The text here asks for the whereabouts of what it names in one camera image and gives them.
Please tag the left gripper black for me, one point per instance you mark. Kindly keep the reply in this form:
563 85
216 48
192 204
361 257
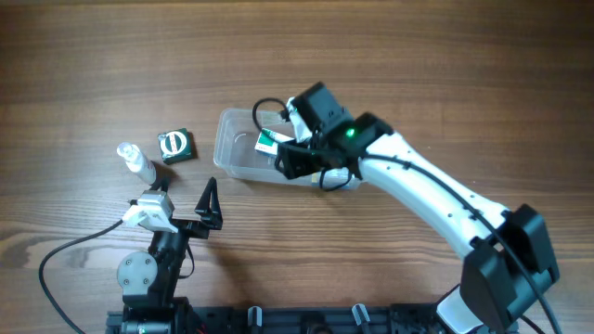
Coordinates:
212 212

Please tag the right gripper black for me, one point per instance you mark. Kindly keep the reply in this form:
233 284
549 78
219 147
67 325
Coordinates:
293 163

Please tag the white green medicine box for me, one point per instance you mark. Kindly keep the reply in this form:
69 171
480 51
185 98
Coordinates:
267 142

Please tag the small green square box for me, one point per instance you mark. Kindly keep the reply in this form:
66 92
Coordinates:
175 146

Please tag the white plaster box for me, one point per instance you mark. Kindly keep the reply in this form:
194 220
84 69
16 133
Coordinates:
336 176

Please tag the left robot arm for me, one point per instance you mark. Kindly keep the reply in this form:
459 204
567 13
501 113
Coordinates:
148 278

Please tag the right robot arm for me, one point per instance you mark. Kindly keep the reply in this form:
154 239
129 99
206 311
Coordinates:
508 262

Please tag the clear plastic container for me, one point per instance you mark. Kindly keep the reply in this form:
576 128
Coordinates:
234 150

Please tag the white spray bottle clear cap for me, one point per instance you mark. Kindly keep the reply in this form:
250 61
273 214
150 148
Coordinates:
137 162

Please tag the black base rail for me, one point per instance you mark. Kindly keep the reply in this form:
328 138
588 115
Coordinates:
393 319

